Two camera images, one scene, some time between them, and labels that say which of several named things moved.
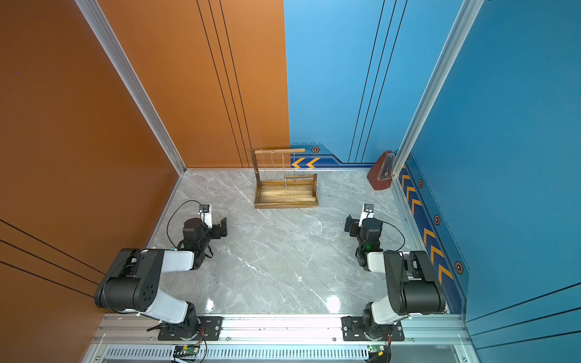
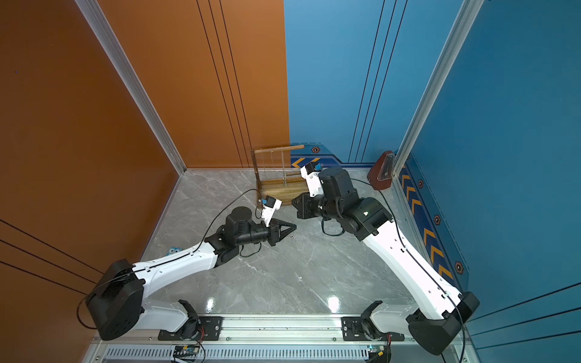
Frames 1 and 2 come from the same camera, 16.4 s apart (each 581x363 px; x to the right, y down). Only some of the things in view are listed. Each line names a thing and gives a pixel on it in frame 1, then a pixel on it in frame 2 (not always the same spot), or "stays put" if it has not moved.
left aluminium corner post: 98,23 stays put
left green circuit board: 187,350 stays put
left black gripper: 215,230 -> 274,234
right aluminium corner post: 461,25 stays put
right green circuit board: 375,348 stays put
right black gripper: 353,223 -> 304,211
